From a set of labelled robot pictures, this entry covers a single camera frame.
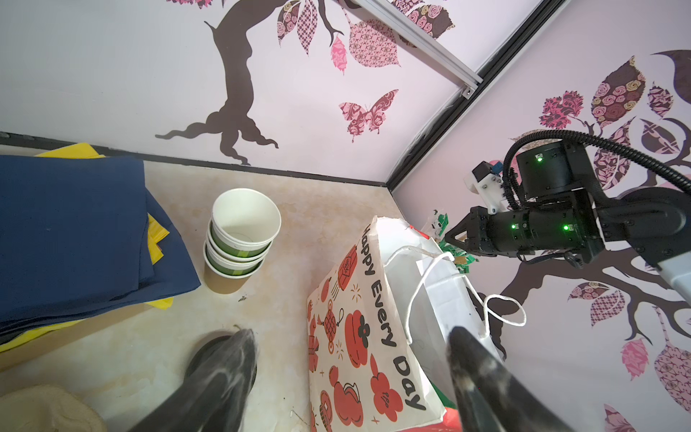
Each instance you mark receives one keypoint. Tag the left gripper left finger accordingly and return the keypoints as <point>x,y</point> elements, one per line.
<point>194,408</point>

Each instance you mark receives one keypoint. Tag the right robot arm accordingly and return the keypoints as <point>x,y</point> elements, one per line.
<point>565,194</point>

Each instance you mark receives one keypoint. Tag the yellow napkins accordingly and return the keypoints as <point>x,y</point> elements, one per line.
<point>156,233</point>

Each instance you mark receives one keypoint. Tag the aluminium frame bar back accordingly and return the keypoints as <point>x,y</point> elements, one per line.
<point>400,23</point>

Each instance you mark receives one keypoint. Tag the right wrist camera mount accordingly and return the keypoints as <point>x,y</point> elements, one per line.
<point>485,181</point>

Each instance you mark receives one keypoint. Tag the stack of black lids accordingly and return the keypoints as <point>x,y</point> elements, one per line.
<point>232,357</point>

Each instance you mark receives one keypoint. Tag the pulp cup carrier tray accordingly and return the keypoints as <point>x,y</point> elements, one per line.
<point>47,408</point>

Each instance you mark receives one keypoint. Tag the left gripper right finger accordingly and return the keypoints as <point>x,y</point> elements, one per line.
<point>488,396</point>

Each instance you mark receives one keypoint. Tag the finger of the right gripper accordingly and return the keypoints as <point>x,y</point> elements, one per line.
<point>468,234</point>

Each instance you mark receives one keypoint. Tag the blue napkin stack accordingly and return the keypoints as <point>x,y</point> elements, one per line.
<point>74,241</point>

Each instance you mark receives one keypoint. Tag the stack of paper cups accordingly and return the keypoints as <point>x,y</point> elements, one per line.
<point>242,228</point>

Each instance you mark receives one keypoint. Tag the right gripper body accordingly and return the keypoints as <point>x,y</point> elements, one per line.
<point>572,234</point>

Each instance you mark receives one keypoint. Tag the red white paper bag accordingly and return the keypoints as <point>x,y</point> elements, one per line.
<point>378,328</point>

